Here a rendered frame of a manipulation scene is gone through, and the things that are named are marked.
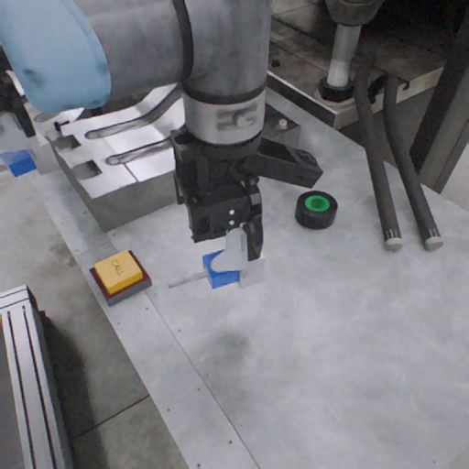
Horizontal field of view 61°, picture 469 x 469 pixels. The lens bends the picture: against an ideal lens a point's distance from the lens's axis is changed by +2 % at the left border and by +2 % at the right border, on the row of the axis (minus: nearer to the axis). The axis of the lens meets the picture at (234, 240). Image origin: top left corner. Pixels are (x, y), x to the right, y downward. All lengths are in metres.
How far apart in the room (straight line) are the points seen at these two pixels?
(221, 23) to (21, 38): 0.13
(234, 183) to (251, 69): 0.13
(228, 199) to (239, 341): 0.29
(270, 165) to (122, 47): 0.20
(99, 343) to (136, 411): 0.31
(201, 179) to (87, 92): 0.15
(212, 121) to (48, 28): 0.14
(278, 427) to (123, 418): 0.94
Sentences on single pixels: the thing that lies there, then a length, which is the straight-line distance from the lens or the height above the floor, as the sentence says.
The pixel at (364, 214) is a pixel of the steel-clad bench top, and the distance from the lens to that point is 0.84.
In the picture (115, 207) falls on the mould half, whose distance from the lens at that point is 0.78.
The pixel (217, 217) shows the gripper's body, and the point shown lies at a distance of 0.42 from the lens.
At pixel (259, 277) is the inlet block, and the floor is 0.92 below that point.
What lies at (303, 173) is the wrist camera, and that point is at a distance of 0.44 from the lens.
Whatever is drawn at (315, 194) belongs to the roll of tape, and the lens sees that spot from 0.81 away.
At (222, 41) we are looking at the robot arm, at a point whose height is 1.24.
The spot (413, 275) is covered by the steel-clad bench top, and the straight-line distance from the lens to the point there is 0.77.
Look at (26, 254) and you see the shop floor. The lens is 2.00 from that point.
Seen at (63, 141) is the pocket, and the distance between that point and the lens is 0.93.
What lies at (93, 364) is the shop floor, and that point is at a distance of 1.58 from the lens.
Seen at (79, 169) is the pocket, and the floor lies 0.88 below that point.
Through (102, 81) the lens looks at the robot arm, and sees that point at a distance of 0.29.
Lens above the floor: 1.36
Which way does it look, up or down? 48 degrees down
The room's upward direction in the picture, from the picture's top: straight up
